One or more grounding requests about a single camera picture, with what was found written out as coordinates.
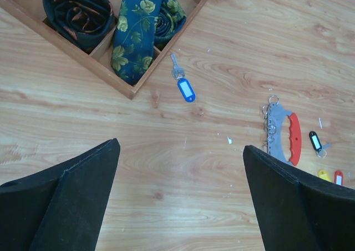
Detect blue tie yellow flowers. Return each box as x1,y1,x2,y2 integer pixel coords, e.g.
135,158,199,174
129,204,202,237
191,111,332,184
110,0,187,86

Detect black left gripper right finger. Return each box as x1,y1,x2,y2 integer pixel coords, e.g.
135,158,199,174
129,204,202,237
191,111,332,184
243,145,354,250

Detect wooden compartment tray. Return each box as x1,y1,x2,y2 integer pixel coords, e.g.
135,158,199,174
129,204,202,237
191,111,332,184
1,0,207,99

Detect key with blue tag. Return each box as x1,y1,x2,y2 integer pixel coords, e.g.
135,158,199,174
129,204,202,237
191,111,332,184
170,53,196,103

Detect dark tie orange flowers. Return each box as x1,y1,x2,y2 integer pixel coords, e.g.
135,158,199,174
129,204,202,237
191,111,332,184
42,0,115,54

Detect key with black tag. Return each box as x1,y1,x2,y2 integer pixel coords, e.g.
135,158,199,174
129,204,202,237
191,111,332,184
308,131,332,158

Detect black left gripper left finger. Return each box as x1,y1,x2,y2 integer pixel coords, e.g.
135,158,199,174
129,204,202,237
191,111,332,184
1,138,120,250

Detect key with yellow tag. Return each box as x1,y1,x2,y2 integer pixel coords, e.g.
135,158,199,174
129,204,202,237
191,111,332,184
318,169,332,182

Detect key with red tag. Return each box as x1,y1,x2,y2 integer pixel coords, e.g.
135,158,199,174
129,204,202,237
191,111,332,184
334,170,343,186

